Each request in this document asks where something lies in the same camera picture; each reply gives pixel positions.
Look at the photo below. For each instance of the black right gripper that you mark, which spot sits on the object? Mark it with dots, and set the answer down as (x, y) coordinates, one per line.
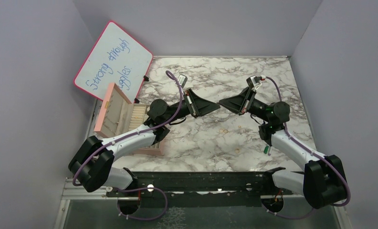
(236, 103)

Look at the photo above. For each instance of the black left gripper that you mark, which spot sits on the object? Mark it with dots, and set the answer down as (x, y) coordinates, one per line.
(201, 106)

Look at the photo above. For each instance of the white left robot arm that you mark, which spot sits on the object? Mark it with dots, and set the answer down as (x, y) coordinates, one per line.
(92, 164)

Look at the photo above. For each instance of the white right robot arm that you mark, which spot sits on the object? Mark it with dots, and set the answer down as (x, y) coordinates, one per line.
(323, 181)

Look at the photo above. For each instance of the pink jewelry box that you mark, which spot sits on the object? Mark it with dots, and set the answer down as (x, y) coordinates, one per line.
(119, 122)

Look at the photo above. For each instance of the green marker pen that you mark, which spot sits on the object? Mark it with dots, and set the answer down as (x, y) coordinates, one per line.
(266, 149)

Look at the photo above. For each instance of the pink framed whiteboard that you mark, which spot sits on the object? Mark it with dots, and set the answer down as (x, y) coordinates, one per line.
(116, 58)

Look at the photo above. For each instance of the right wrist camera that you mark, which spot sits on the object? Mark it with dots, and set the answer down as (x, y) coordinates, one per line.
(254, 82)

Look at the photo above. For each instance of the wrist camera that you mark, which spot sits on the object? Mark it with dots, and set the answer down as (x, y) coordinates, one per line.
(254, 82)
(182, 80)

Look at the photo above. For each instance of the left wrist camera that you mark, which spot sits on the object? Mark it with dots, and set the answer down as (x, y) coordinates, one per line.
(182, 80)

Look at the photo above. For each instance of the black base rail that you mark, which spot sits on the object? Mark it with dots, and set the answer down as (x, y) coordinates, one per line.
(197, 189)

